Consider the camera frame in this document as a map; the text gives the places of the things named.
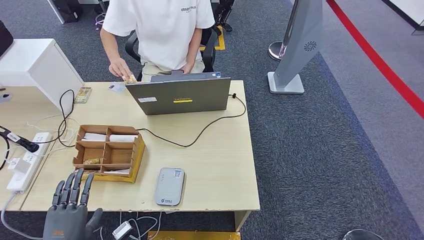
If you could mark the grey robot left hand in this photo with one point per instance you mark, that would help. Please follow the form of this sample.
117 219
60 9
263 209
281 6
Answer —
64 222

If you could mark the person's right hand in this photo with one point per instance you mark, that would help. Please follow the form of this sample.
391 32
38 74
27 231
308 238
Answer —
121 68

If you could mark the person's left hand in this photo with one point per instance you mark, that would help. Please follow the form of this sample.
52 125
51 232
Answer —
188 68

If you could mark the black smartphone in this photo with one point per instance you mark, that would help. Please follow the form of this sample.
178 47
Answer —
177 72

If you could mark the gold patterned key card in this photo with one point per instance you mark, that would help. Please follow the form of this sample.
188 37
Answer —
130 78

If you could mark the white ID card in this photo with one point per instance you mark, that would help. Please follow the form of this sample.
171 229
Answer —
117 88

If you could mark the yellow organizer base tray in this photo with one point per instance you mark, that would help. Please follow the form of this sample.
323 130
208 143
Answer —
116 179

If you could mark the wooden compartment organizer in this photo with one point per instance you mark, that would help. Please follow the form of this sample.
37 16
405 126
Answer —
121 155

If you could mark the person's right forearm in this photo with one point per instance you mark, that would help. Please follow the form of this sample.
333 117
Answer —
111 46

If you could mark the person's left forearm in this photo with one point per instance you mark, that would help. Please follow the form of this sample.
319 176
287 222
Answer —
195 46

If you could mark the person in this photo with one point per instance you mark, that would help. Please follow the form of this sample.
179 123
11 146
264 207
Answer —
162 33

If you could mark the patterned card pack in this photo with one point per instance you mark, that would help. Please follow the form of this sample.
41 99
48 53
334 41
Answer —
83 95

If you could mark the gold key card stack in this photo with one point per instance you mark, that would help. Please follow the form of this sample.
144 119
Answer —
92 161

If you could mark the white card stack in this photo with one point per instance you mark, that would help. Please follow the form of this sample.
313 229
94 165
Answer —
94 137
123 138

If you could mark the flat white card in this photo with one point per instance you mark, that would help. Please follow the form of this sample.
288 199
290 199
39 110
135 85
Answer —
116 172

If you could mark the grey card reader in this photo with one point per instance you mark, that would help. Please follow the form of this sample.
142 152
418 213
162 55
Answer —
169 187

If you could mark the black office chair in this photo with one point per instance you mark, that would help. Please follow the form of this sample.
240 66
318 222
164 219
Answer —
209 49

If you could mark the grey laptop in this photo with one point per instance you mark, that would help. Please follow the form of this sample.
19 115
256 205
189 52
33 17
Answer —
182 97

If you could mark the chrome stool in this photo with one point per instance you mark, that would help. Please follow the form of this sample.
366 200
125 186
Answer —
99 21

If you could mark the white power strip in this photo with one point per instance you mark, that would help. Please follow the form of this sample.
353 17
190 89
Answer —
20 175

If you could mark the black wheeled equipment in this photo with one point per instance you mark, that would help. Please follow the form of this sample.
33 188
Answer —
223 13

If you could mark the white plug adapter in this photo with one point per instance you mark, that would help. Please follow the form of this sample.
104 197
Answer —
14 164

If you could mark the black case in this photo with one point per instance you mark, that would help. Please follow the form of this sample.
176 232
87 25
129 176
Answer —
66 10

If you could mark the white cabinet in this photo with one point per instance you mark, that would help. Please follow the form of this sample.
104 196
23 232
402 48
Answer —
30 59

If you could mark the grey kiosk stand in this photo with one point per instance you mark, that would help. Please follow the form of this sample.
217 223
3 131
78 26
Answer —
298 49

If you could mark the round grey desk grommet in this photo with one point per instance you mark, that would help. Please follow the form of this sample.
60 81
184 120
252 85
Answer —
5 98

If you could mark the black monitor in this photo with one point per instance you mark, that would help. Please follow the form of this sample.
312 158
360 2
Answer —
4 39

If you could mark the round dark metal base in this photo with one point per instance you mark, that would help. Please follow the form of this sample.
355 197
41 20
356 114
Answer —
362 235

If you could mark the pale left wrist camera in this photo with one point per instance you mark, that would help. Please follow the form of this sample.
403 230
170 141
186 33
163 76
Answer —
122 231

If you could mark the chrome stanchion post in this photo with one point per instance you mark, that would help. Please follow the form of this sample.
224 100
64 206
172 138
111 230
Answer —
275 51

